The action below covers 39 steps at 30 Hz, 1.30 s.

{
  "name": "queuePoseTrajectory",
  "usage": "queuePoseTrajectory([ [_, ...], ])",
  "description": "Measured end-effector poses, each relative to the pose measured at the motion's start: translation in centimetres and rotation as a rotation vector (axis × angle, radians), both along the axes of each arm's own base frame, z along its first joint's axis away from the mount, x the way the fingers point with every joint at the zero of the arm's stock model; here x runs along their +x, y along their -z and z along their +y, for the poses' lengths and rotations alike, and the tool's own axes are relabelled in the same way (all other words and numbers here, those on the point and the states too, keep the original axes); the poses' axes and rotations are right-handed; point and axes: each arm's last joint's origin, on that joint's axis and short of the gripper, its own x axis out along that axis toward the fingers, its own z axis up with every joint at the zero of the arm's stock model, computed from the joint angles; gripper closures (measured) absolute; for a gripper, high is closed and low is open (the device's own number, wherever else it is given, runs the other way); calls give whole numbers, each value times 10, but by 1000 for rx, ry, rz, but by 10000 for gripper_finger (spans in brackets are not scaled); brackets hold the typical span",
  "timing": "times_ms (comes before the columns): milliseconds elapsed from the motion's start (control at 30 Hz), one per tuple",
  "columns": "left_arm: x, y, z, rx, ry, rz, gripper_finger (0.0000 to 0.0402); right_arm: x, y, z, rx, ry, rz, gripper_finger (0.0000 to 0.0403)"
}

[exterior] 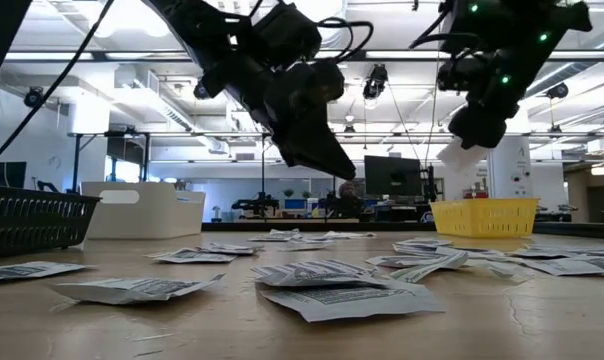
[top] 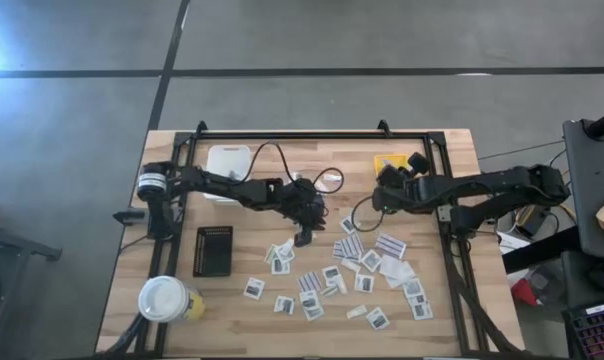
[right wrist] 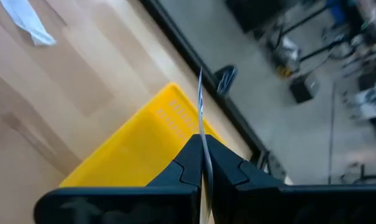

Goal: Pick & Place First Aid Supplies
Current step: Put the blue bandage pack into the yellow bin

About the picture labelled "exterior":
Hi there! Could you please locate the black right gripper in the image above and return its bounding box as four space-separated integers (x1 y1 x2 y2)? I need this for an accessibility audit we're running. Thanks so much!
448 53 532 151

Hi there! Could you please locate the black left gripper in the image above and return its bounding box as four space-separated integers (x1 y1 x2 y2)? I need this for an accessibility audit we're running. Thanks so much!
214 58 358 182

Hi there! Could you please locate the blue striped bandage packet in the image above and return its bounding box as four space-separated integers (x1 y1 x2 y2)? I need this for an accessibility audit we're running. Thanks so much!
281 258 381 274
393 244 509 258
393 237 454 249
435 136 489 174

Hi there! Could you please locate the person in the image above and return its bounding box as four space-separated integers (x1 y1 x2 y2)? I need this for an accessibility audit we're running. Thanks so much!
336 180 364 220

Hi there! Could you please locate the white round column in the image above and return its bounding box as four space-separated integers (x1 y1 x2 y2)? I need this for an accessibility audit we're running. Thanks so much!
485 135 533 200

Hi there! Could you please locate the black computer monitor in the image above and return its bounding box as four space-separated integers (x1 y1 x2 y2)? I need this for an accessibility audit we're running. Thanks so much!
363 154 424 198

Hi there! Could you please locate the yellow plastic basket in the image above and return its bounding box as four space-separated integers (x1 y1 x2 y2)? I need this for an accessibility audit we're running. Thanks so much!
429 197 540 239

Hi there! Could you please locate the narrow white strip packet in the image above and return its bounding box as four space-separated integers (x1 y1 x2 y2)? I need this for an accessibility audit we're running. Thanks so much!
480 259 534 285

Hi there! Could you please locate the small green printed packet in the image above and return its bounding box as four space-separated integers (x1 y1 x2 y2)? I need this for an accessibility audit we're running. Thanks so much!
388 250 470 285

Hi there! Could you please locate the white plastic bin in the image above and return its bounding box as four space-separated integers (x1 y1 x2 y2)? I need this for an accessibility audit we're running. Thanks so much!
80 180 207 240

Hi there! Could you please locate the black plastic basket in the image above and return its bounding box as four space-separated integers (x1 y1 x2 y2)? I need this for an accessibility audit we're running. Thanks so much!
0 184 102 260

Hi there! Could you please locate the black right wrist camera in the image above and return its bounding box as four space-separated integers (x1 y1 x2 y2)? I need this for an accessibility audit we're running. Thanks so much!
436 58 486 94

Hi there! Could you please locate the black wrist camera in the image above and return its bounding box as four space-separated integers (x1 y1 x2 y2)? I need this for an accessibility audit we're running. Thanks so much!
301 58 346 105
436 58 486 94

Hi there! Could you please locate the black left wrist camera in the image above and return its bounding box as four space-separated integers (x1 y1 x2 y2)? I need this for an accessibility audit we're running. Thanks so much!
301 58 346 105

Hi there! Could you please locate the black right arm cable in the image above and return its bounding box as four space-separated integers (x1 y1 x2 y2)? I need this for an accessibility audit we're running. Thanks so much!
409 7 483 51

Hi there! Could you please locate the black metal table frame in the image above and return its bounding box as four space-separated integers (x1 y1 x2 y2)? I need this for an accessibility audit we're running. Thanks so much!
201 221 604 240

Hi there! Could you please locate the thin black cable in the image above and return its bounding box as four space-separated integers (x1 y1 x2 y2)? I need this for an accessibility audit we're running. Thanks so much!
0 0 117 174

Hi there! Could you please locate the black wall monitor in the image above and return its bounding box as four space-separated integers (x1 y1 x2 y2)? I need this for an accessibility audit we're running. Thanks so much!
0 161 28 190

